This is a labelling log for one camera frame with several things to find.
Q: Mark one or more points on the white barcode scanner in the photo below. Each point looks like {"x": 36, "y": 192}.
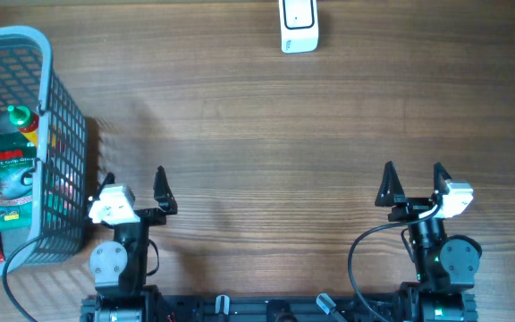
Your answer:
{"x": 298, "y": 25}

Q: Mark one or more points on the orange sauce bottle green cap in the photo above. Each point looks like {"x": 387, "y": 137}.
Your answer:
{"x": 25, "y": 121}

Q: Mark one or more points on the grey plastic mesh basket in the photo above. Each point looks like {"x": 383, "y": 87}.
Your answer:
{"x": 59, "y": 215}

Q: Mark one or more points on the green 3M gloves packet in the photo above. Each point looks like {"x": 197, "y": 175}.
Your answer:
{"x": 16, "y": 181}

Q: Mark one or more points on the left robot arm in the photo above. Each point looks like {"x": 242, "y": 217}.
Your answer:
{"x": 120, "y": 266}

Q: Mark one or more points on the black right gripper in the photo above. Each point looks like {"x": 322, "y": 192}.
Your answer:
{"x": 409, "y": 207}

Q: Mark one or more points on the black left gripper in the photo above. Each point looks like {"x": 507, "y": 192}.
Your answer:
{"x": 165, "y": 201}

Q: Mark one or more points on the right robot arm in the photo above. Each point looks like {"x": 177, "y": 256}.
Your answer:
{"x": 445, "y": 265}

